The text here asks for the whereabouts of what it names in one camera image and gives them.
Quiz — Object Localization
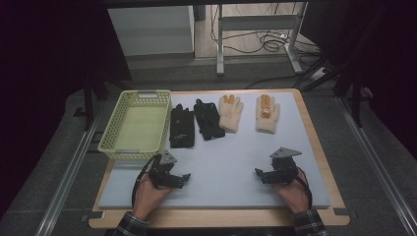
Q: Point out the white cabinet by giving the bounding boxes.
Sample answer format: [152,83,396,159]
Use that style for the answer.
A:
[107,5,196,57]

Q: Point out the black metal stand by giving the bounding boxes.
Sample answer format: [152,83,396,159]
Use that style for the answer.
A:
[81,77,111,132]
[294,55,375,129]

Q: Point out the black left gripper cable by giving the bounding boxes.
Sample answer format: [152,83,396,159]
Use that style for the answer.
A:
[131,153,162,208]

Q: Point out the person's right hand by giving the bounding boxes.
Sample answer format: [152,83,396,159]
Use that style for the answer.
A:
[272,169,311,214]

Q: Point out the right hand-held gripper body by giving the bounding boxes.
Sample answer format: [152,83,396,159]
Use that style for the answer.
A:
[268,147,303,187]

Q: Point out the person's left hand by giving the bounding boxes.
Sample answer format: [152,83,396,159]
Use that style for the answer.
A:
[132,178,172,220]

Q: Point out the black floor cables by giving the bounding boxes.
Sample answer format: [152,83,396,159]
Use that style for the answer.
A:
[210,3,322,57]

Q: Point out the black glove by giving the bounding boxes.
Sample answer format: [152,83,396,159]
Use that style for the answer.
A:
[169,103,196,149]
[193,98,226,142]

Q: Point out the cream glove with orange fingertips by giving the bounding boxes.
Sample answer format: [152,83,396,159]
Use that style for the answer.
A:
[255,93,281,135]
[217,93,245,134]

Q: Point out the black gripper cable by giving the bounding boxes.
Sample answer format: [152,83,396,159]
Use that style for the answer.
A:
[295,166,314,210]
[131,153,162,208]

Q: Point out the white metal table frame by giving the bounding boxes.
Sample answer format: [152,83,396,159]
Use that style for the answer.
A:
[215,2,309,77]

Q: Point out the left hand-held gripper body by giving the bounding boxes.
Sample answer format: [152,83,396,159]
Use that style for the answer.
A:
[148,149,180,190]

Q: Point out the aluminium floor rail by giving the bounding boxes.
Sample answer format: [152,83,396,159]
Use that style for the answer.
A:
[34,106,104,236]
[336,96,417,235]

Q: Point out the yellow-green plastic basket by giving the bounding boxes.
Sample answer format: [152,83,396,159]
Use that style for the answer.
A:
[97,89,173,161]

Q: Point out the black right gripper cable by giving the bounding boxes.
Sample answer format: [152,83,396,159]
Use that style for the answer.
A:
[295,166,314,210]

